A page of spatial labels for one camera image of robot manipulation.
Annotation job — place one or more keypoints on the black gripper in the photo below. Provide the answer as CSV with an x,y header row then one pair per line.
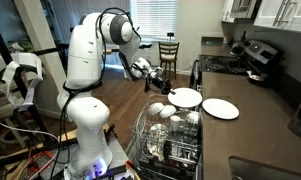
x,y
154,77

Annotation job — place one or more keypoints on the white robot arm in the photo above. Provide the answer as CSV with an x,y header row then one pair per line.
x,y
86,60

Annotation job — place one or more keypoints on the white bowl in rack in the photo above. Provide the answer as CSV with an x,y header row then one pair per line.
x,y
155,108
193,117

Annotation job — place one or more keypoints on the white plate on counter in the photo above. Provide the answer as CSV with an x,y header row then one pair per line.
x,y
220,108

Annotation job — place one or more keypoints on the wooden chair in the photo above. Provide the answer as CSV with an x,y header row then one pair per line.
x,y
168,55

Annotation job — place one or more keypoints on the white mug with text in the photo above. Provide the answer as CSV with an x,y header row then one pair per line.
x,y
175,122

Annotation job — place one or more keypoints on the window blinds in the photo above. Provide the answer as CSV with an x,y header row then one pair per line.
x,y
154,19

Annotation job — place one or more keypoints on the stainless steel stove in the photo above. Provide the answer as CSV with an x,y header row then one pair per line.
x,y
260,64

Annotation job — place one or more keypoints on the kitchen sink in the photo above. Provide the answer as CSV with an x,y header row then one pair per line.
x,y
245,169

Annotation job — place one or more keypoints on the white upper cabinets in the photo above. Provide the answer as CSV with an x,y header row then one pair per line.
x,y
278,14

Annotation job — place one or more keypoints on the wire dishwasher rack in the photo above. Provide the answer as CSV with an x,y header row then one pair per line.
x,y
164,154

